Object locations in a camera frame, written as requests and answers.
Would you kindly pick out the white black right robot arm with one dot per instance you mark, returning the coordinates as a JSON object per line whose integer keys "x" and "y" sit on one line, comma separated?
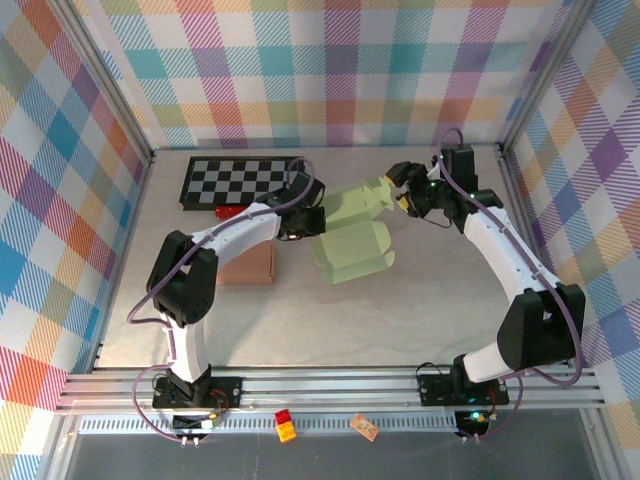
{"x": 500, "y": 250}

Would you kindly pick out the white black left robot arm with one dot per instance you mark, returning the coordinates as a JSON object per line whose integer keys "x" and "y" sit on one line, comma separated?
{"x": 240, "y": 230}

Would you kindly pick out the red plastic box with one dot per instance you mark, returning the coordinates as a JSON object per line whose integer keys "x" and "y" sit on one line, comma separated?
{"x": 229, "y": 213}

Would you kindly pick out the black grey chessboard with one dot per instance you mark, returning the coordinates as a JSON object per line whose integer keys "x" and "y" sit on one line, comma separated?
{"x": 225, "y": 180}

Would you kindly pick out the red yellow toy bricks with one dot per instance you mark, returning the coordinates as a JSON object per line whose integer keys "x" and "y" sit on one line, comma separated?
{"x": 285, "y": 425}

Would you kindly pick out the small orange printed tag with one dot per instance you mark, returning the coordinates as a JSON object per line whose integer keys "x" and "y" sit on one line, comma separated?
{"x": 364, "y": 426}

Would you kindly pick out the small black circuit board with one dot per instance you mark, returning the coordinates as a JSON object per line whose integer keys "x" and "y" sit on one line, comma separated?
{"x": 470, "y": 425}
{"x": 192, "y": 422}

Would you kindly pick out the aluminium corner post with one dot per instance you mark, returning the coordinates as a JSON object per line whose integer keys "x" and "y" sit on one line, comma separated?
{"x": 105, "y": 75}
{"x": 544, "y": 75}

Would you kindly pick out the aluminium rail beam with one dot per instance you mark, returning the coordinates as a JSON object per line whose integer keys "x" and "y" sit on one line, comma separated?
{"x": 325, "y": 387}

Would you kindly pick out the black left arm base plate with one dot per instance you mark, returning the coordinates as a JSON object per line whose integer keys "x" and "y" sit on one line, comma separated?
{"x": 225, "y": 392}

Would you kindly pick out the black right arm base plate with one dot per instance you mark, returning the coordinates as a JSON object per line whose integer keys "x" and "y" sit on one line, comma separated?
{"x": 435, "y": 392}

